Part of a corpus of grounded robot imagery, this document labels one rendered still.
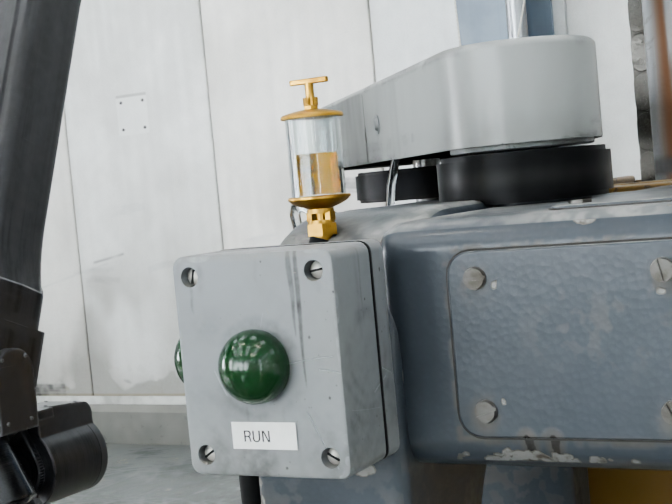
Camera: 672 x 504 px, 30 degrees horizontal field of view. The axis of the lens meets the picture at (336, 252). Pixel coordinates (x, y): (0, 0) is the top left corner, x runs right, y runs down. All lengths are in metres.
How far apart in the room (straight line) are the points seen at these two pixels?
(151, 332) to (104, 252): 0.54
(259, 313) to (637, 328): 0.15
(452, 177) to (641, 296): 0.18
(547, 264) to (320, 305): 0.09
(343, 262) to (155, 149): 6.53
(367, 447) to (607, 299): 0.11
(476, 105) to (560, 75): 0.04
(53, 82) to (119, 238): 6.27
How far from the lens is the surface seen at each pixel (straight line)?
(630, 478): 0.81
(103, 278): 7.29
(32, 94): 0.91
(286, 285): 0.49
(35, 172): 0.90
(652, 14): 0.99
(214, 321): 0.51
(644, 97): 1.05
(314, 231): 0.57
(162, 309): 7.07
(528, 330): 0.50
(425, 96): 0.68
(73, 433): 0.93
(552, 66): 0.63
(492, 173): 0.62
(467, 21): 5.62
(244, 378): 0.49
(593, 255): 0.49
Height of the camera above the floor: 1.35
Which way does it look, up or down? 3 degrees down
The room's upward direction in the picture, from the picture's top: 5 degrees counter-clockwise
